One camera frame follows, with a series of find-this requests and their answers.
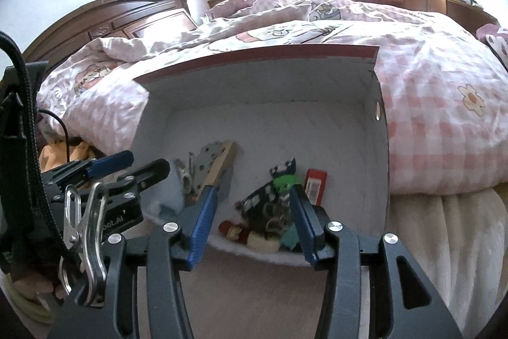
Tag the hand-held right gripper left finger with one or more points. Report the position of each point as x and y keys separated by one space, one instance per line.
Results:
x=202 y=227

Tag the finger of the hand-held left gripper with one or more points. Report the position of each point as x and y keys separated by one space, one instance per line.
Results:
x=113 y=162
x=147 y=174

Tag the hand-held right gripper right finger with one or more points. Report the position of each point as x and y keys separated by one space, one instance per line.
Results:
x=305 y=224

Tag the blue curved plastic scoop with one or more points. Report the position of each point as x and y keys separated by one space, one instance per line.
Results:
x=289 y=239

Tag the mouse-eared red gold figurine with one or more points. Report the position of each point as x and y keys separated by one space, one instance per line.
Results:
x=232 y=231

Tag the light blue oval sponge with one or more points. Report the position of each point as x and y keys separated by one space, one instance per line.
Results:
x=168 y=200

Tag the metal spring clip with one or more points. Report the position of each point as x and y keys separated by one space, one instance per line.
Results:
x=184 y=172

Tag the red tube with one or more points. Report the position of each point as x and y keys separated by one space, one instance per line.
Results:
x=316 y=186

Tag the green white toy figure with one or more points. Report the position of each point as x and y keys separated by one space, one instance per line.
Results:
x=285 y=182

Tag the oval wooden piece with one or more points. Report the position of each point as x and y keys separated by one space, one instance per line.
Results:
x=262 y=242

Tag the dark patterned figurine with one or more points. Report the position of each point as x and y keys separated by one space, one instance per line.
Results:
x=258 y=202

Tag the grey perforated metal plate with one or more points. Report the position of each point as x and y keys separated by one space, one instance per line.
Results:
x=206 y=164

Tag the notched wooden block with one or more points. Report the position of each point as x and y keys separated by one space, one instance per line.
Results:
x=224 y=160

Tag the red cardboard box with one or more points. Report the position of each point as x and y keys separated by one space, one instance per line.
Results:
x=278 y=104

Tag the orange cloth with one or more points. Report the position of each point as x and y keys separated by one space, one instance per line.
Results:
x=55 y=156

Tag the metal snap hook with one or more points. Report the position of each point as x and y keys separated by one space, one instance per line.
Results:
x=95 y=255

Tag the dark wooden headboard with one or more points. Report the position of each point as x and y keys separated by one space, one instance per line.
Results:
x=119 y=17

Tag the pink checked duvet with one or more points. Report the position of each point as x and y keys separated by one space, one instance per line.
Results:
x=436 y=85

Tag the pink plush pillow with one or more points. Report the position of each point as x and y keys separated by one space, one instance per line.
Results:
x=494 y=41

